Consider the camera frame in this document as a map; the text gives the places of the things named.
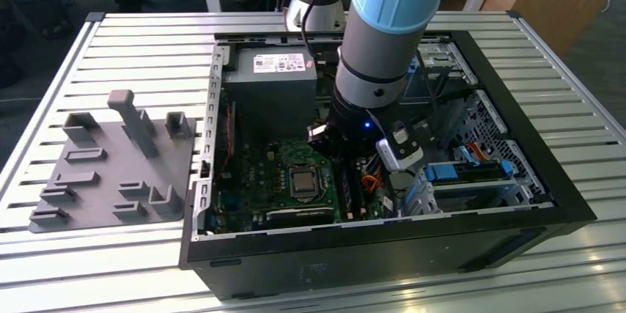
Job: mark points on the black open PC case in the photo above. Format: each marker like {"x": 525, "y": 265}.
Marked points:
{"x": 371, "y": 250}

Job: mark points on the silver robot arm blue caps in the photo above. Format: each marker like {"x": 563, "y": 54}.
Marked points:
{"x": 376, "y": 52}

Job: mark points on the CPU socket with silver CPU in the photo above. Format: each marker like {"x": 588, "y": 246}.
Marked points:
{"x": 304, "y": 182}

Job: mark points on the black graphics card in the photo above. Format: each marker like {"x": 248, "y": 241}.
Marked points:
{"x": 299, "y": 214}

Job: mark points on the blue disk carrier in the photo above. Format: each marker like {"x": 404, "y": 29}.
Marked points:
{"x": 441, "y": 173}
{"x": 413, "y": 65}

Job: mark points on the grey power supply unit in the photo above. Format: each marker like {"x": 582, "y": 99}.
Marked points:
{"x": 268, "y": 100}

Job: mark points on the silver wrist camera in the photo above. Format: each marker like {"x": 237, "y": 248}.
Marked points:
{"x": 397, "y": 148}

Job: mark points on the green motherboard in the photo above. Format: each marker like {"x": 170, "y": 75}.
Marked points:
{"x": 264, "y": 181}

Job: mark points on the metal disk bay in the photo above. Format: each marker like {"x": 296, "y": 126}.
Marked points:
{"x": 468, "y": 192}

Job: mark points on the grey parts rack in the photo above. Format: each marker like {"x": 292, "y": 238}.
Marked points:
{"x": 121, "y": 166}

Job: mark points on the metal drive cage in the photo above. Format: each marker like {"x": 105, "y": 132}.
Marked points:
{"x": 444, "y": 71}

